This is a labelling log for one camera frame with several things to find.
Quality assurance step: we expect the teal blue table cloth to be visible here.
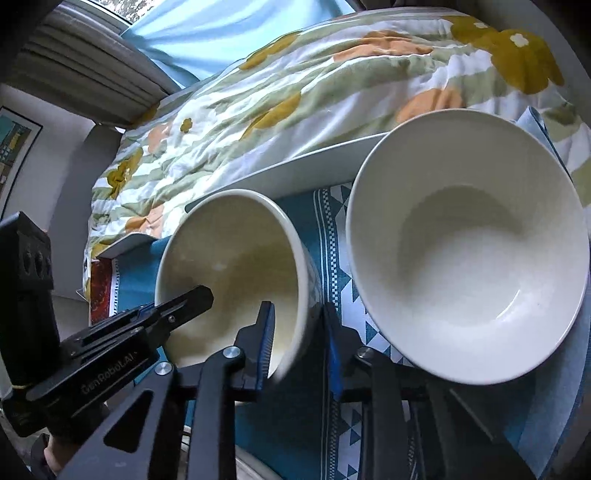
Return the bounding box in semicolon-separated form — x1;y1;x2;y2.
89;105;591;480

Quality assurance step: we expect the white ceramic bowl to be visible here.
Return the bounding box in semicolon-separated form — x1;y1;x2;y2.
346;109;590;385

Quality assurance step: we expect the floral quilt blanket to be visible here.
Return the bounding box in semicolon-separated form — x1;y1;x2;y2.
84;7;590;265

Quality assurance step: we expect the light blue sheer curtain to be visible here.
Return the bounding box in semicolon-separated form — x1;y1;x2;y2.
122;0;353;88

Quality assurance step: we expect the black camera box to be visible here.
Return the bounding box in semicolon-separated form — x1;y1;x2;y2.
1;212;60;388

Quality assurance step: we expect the grey drape curtain left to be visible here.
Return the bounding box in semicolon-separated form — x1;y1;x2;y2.
1;1;179;127

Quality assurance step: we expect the cream bowl with print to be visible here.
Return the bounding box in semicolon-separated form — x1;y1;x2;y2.
154;189;322;385

